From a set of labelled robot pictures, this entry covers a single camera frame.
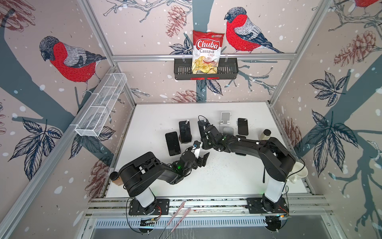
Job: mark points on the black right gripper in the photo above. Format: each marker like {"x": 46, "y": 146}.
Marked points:
{"x": 203, "y": 143}

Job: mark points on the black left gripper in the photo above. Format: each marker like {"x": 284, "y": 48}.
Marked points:
{"x": 202, "y": 162}

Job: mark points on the black phone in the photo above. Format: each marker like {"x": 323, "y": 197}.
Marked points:
{"x": 172, "y": 142}
{"x": 243, "y": 126}
{"x": 185, "y": 131}
{"x": 201, "y": 127}

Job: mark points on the round wooden phone stand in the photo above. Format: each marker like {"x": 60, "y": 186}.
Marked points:
{"x": 228, "y": 131}

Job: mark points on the green phone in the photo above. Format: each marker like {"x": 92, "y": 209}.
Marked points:
{"x": 240, "y": 136}

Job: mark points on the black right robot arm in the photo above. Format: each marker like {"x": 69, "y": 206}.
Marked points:
{"x": 277, "y": 160}

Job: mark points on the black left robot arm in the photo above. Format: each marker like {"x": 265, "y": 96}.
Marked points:
{"x": 138, "y": 175}

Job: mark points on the white right phone stand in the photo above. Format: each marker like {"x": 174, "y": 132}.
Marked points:
{"x": 225, "y": 119}

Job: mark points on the small glass jar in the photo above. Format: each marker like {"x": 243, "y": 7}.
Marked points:
{"x": 265, "y": 135}

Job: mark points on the brown bottle at left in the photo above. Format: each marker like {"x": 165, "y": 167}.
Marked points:
{"x": 115, "y": 178}

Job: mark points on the white mug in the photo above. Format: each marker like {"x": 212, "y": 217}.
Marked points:
{"x": 299, "y": 171}

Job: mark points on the red cassava chips bag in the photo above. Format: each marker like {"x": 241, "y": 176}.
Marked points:
{"x": 206, "y": 52}

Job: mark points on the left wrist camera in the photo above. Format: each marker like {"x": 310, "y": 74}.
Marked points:
{"x": 197, "y": 146}

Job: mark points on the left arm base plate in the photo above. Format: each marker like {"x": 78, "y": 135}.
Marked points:
{"x": 157, "y": 208}

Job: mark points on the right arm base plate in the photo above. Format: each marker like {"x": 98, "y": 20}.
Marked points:
{"x": 262, "y": 206}

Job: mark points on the black wall basket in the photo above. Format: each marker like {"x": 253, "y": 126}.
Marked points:
{"x": 227, "y": 70}

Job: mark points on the white wire mesh basket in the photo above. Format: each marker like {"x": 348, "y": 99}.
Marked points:
{"x": 97, "y": 113}

